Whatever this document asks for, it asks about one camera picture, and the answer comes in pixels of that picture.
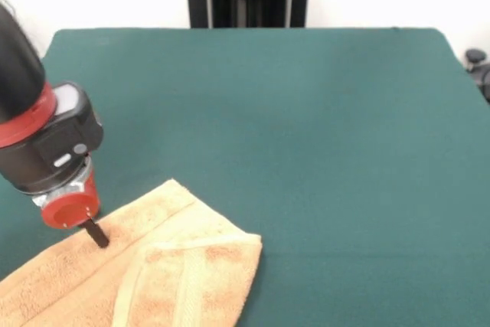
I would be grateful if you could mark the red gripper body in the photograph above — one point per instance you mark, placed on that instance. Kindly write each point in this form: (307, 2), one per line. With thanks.
(69, 210)

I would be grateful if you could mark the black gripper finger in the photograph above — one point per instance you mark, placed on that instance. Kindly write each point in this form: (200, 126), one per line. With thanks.
(98, 235)

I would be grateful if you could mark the dark green table cloth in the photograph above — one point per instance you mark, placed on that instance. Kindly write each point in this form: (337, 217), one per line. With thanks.
(306, 131)

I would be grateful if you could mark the office chair base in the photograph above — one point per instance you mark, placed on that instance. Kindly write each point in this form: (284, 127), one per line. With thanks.
(476, 57)

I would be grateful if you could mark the tan terry towel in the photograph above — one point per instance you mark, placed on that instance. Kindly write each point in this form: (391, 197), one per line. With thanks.
(153, 265)

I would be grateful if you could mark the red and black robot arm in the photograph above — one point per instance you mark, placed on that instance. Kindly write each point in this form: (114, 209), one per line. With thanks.
(38, 131)

